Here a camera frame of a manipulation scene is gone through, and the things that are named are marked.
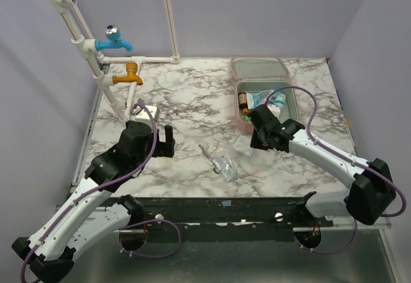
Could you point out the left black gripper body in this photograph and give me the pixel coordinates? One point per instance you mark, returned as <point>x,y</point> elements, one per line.
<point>161,148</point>

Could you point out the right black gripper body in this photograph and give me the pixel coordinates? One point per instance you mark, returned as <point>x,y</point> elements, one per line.
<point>261,118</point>

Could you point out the blue wipes packet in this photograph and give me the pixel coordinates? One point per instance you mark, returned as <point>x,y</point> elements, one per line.
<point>256,99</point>

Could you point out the green capped white bottle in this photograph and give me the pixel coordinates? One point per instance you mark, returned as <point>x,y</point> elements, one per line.
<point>280,100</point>

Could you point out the brown medicine bottle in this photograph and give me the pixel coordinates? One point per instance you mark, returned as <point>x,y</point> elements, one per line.
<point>243,103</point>

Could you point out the alcohol pad packets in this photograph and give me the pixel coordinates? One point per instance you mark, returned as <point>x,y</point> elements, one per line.
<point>224,166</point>

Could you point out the pink medicine kit case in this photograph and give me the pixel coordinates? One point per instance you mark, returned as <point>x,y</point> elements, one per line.
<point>258,77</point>

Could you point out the metal scissors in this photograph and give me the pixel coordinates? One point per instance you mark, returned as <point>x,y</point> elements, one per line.
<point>209,157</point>

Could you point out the clear bag teal pads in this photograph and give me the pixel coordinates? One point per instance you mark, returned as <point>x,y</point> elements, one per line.
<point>242,145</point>

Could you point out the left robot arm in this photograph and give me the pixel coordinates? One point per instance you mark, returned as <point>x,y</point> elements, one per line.
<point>50,253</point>

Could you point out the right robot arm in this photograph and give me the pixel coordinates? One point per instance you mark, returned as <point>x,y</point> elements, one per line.
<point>368,191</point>

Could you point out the orange faucet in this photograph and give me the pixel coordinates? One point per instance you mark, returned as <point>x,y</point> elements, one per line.
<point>131,75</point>

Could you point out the blue faucet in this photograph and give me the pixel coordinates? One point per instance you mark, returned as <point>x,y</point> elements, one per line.
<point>114,40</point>

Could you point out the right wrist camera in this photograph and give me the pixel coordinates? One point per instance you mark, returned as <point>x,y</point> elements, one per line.
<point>273,109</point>

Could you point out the white pvc pipe frame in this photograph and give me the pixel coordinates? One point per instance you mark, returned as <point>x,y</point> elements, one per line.
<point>120,96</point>

